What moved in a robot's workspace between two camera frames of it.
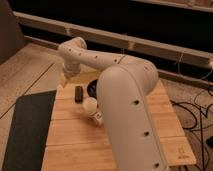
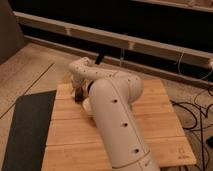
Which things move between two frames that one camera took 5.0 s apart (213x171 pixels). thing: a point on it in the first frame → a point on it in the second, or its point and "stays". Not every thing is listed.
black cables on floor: [200, 111] stays
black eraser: [78, 94] stays
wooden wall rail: [152, 47] stays
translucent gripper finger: [82, 77] → [84, 91]
